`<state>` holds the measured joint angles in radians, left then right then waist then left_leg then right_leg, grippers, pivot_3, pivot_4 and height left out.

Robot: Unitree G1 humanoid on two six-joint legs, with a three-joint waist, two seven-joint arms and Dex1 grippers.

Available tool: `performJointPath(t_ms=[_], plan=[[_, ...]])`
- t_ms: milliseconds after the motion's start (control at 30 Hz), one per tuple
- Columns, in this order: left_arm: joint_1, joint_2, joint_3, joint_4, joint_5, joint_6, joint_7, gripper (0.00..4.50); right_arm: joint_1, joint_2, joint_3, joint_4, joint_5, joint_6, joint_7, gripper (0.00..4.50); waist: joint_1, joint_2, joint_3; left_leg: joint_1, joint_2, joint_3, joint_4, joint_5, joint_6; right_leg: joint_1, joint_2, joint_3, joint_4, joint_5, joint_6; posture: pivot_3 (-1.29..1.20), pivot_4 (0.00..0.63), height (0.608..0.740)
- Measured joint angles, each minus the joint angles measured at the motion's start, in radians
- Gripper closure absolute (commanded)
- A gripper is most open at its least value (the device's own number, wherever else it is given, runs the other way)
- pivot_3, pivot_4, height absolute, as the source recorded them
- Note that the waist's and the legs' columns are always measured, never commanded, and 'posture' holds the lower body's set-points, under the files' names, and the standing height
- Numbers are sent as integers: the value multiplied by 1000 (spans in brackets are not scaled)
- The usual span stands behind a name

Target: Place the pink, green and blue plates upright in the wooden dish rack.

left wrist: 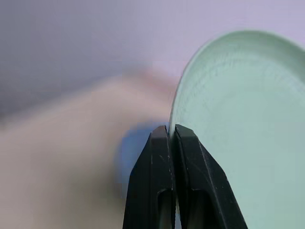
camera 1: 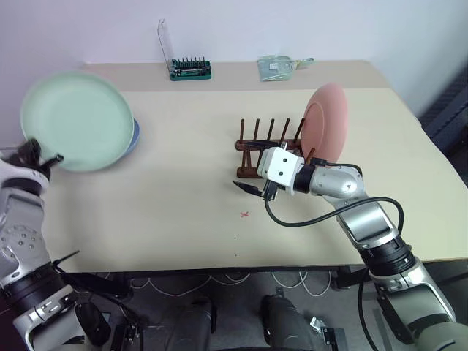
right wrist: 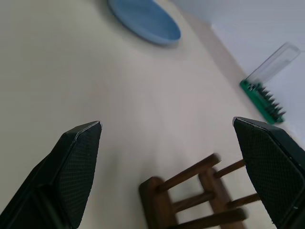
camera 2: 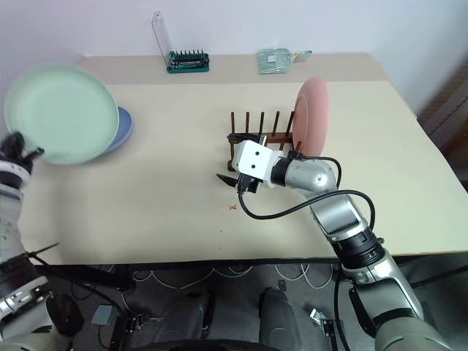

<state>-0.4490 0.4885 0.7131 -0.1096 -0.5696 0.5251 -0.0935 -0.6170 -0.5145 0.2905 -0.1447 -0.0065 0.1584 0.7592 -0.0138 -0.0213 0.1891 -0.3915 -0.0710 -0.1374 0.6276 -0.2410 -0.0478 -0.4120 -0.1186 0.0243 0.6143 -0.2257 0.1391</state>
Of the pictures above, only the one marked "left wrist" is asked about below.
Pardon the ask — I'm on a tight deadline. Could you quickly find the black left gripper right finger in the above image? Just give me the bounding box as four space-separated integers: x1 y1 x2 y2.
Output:
174 124 249 229

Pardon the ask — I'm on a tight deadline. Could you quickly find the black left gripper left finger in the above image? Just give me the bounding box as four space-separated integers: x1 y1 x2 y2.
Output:
122 125 176 229

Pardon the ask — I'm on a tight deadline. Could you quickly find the green plate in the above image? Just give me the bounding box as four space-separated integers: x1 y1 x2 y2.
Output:
168 30 305 229

